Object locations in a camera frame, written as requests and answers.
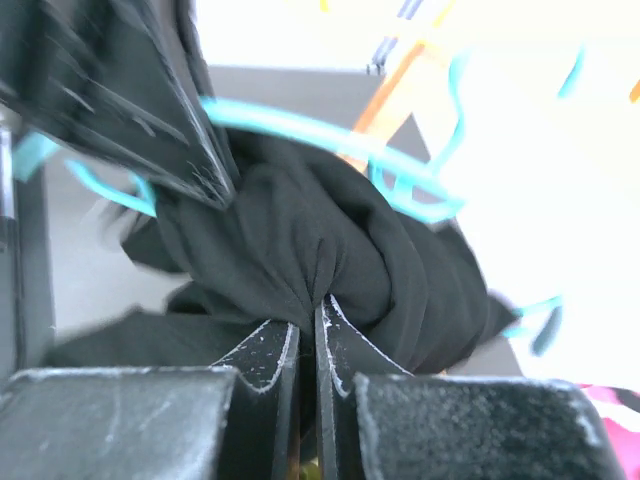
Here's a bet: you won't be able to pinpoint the black trousers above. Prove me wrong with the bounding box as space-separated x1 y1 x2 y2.
45 130 516 374

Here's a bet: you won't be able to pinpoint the pink camouflage trousers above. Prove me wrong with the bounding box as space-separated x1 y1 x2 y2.
579 384 640 480

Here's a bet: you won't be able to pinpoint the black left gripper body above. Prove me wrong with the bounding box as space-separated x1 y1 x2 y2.
1 0 235 209

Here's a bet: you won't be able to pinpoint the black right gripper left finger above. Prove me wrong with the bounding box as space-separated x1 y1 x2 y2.
1 321 300 479

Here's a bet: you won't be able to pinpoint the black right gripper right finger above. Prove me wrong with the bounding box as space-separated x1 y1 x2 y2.
315 297 624 479

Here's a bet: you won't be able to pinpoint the wooden clothes rack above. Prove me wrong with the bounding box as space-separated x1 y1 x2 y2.
351 42 451 146

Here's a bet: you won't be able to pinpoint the teal plastic hanger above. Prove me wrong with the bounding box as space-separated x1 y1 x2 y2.
12 52 564 357

